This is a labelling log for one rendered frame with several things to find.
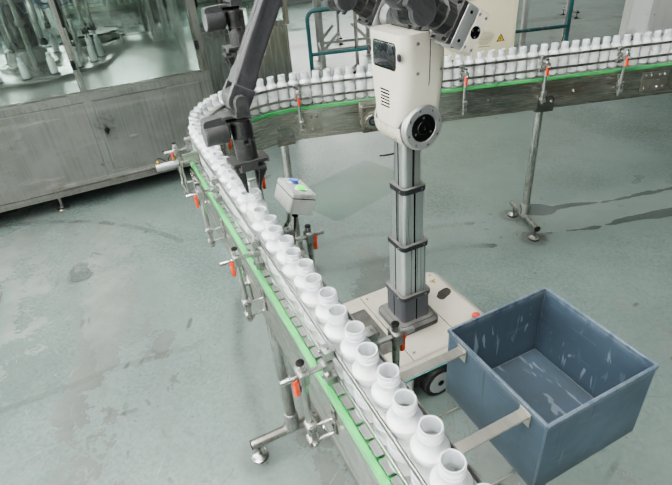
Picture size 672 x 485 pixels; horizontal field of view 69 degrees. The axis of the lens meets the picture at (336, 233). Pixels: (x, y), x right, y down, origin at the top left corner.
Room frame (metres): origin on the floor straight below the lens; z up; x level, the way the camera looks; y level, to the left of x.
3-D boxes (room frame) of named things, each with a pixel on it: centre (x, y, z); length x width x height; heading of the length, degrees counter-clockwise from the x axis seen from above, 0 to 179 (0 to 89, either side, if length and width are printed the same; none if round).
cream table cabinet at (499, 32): (5.27, -1.37, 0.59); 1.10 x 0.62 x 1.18; 95
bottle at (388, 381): (0.56, -0.06, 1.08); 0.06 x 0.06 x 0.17
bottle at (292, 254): (0.94, 0.10, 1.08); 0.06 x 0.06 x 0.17
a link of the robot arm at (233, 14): (1.68, 0.26, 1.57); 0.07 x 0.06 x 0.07; 115
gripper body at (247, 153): (1.21, 0.21, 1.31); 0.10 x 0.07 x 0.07; 113
